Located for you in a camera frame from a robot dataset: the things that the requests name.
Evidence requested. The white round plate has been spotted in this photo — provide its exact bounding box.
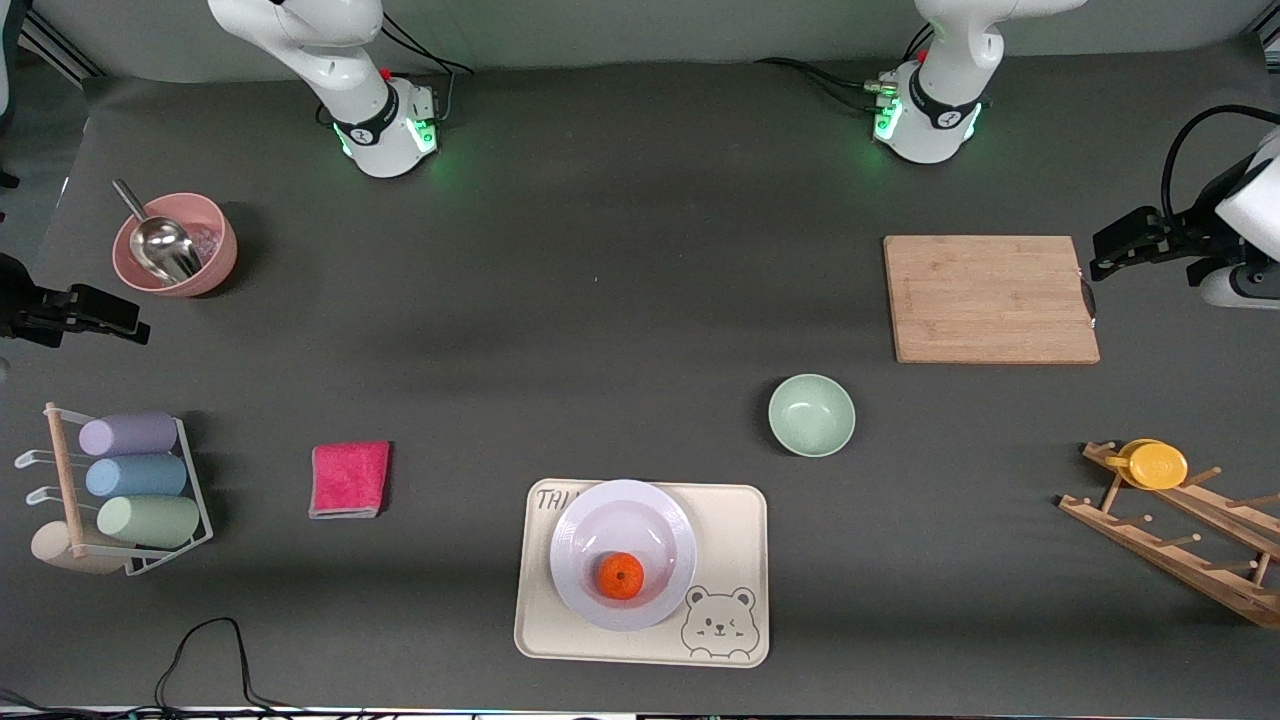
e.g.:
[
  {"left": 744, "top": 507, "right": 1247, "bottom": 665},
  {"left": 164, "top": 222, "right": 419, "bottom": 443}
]
[{"left": 549, "top": 479, "right": 699, "bottom": 633}]

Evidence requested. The orange fruit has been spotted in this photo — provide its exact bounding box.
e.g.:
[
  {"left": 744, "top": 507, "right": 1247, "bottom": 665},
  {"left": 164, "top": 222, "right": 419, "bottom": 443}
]
[{"left": 598, "top": 552, "right": 646, "bottom": 601}]

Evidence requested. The metal scoop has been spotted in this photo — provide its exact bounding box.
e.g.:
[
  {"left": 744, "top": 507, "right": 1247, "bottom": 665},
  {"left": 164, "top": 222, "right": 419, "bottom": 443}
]
[{"left": 111, "top": 178, "right": 204, "bottom": 284}]

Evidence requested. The pink bowl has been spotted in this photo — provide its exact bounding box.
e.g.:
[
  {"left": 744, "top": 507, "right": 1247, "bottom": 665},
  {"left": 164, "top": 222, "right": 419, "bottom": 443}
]
[{"left": 111, "top": 192, "right": 239, "bottom": 299}]

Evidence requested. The purple cup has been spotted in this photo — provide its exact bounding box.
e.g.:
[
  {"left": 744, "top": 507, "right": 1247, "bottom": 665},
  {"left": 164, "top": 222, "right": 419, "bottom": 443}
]
[{"left": 78, "top": 411, "right": 179, "bottom": 458}]

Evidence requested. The blue cup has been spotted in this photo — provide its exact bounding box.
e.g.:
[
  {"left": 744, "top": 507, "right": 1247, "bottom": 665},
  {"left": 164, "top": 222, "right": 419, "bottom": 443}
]
[{"left": 85, "top": 453, "right": 189, "bottom": 499}]

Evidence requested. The wooden cutting board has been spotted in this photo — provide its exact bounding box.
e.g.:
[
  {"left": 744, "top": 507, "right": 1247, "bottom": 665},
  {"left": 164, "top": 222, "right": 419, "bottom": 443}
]
[{"left": 883, "top": 235, "right": 1102, "bottom": 365}]

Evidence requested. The green cup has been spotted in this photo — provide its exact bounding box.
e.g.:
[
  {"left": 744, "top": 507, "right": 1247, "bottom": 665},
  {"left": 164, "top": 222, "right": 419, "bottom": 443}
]
[{"left": 96, "top": 494, "right": 202, "bottom": 550}]

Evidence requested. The yellow mug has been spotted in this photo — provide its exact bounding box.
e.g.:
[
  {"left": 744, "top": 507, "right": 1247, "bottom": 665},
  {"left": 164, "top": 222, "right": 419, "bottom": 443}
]
[{"left": 1105, "top": 438, "right": 1190, "bottom": 491}]

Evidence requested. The beige cup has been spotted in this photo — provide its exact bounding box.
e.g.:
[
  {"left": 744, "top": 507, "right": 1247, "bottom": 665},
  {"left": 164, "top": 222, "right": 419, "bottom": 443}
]
[{"left": 30, "top": 521, "right": 131, "bottom": 576}]

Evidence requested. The pink folded cloth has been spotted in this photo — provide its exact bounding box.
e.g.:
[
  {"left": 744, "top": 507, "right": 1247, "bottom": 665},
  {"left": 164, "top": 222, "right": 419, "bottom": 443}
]
[{"left": 308, "top": 441, "right": 392, "bottom": 520}]

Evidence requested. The wooden mug rack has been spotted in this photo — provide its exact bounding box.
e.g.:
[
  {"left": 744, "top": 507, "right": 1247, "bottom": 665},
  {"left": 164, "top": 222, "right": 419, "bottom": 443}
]
[{"left": 1058, "top": 440, "right": 1280, "bottom": 630}]

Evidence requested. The light green bowl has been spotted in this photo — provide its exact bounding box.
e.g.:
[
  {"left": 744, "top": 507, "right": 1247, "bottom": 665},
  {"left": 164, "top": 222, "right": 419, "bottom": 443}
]
[{"left": 768, "top": 374, "right": 857, "bottom": 459}]

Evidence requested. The cream bear print tray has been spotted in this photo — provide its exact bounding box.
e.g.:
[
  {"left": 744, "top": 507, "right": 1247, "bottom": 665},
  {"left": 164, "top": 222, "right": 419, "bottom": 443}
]
[{"left": 512, "top": 478, "right": 770, "bottom": 668}]

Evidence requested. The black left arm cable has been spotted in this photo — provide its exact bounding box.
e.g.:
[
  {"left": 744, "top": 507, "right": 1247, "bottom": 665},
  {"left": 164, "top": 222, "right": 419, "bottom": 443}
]
[{"left": 1163, "top": 100, "right": 1280, "bottom": 216}]

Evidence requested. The white wire cup rack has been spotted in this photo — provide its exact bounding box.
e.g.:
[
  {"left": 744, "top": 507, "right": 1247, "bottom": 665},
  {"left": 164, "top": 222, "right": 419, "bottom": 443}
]
[{"left": 14, "top": 402, "right": 214, "bottom": 578}]

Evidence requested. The black floor cable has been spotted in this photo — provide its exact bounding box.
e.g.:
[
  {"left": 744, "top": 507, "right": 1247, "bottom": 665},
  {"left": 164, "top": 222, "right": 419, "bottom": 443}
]
[{"left": 0, "top": 617, "right": 301, "bottom": 720}]

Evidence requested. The black left base cable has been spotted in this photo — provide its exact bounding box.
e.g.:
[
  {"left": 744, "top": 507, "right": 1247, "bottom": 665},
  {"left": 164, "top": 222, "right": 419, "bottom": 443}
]
[{"left": 755, "top": 20, "right": 936, "bottom": 111}]

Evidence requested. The black base cable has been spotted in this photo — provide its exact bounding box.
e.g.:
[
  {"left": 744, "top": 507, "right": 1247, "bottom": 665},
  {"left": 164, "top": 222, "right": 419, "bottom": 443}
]
[
  {"left": 755, "top": 20, "right": 936, "bottom": 111},
  {"left": 378, "top": 18, "right": 476, "bottom": 121}
]

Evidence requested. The black right base cable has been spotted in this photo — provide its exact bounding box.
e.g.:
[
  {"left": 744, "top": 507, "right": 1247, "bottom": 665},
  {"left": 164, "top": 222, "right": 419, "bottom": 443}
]
[{"left": 378, "top": 18, "right": 476, "bottom": 121}]

